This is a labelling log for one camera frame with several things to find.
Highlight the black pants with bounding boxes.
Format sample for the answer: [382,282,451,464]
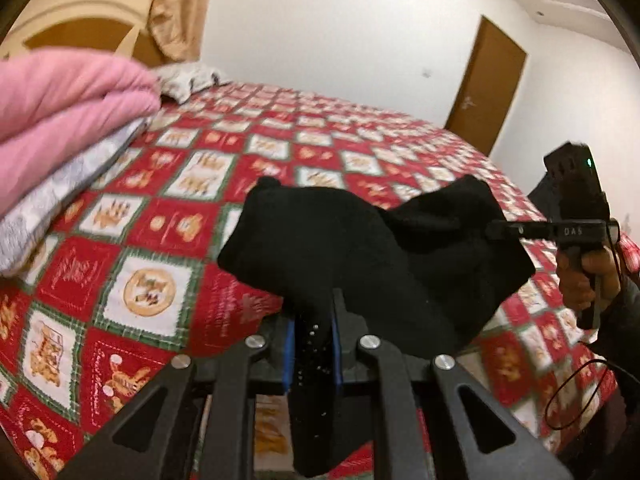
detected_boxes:
[217,175,537,479]

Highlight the beige headboard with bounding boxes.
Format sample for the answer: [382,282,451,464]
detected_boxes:
[0,0,167,69]

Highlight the grey patterned quilt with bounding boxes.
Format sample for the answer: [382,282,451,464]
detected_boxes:
[0,115,157,279]

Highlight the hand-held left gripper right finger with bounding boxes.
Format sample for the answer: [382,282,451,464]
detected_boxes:
[329,287,573,480]

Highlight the pink quilt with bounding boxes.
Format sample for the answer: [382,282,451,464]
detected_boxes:
[0,50,162,217]

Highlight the red printed blanket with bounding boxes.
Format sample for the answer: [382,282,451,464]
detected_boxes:
[0,82,640,480]

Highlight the person's right hand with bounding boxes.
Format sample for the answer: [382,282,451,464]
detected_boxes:
[555,246,624,319]

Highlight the person's right forearm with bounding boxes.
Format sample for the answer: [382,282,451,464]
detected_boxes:
[582,270,640,413]

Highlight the grey patterned pillow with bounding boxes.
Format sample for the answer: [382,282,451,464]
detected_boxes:
[151,62,232,104]

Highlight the beige curtain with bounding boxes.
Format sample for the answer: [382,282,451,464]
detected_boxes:
[125,0,217,67]

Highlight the brown wooden door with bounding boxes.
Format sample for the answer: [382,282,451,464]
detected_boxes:
[444,15,529,155]

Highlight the black suitcase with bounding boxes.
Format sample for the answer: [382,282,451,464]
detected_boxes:
[526,176,562,222]

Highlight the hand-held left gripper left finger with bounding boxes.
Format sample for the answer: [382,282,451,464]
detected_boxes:
[57,317,297,480]

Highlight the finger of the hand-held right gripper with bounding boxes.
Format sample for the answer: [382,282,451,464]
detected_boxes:
[483,219,556,242]

